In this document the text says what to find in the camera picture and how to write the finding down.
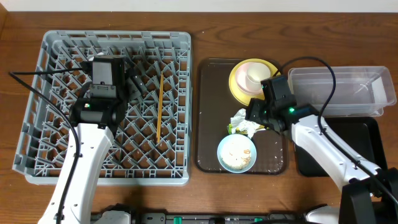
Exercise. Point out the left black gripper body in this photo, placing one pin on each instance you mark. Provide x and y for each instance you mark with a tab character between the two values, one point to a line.
133	83

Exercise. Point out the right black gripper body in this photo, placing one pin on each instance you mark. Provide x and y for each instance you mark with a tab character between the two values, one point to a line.
253	109

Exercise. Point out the wooden chopstick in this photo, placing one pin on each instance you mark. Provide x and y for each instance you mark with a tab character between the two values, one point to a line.
158	131
160	100

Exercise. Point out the white paper napkin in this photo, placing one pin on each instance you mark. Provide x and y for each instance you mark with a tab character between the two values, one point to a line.
239	118

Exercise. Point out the light blue bowl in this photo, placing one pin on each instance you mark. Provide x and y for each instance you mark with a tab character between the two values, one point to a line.
240	137

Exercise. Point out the food scraps rice pile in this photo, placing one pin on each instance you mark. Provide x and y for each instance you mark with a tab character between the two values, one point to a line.
236	154

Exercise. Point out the green yellow snack wrapper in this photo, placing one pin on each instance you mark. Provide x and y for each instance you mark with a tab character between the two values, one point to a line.
239	129

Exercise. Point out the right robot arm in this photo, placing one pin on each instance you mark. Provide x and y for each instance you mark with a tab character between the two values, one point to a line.
368	193

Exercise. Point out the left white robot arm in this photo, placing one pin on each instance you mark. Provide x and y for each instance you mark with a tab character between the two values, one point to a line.
72	199

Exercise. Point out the grey dishwasher rack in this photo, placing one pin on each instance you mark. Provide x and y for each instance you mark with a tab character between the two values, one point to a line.
135	157

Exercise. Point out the clear plastic waste bin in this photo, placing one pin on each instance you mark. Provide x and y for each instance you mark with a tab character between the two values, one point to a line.
360	91

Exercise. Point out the black waste tray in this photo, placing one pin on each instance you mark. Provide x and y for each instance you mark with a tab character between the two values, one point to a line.
361	133

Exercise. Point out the yellow plate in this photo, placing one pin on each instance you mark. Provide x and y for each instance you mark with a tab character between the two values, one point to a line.
241	96

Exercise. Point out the cream white cup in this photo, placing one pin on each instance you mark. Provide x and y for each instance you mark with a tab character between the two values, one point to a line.
255	73

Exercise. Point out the pink bowl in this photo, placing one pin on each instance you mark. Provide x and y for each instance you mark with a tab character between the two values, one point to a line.
242	82

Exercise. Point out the dark brown serving tray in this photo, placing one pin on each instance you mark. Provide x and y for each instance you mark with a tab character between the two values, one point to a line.
216	105

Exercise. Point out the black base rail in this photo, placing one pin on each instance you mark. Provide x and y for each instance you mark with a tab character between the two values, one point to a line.
153	216

